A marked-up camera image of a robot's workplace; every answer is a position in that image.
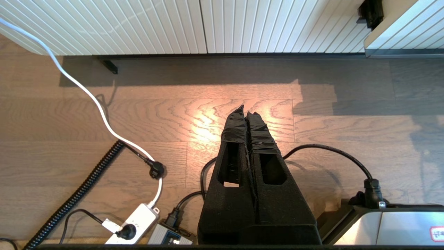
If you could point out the grey power adapter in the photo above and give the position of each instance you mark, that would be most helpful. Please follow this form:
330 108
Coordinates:
166 236

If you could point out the white slatted cabinet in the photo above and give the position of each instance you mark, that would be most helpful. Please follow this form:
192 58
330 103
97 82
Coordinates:
138 24

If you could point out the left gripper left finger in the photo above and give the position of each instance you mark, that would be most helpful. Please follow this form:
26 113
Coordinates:
236 208

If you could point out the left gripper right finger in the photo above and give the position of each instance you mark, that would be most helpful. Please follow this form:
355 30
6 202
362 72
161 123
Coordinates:
281 208

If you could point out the cream ribbed-front drawer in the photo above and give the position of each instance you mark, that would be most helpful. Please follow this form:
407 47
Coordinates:
409 31

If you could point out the silver black robot base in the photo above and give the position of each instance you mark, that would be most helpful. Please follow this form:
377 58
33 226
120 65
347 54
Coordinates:
399 225

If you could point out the small white plug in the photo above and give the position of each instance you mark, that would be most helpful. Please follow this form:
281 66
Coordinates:
111 225

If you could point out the white power strip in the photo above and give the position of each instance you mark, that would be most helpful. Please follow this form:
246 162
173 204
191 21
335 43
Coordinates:
138 218

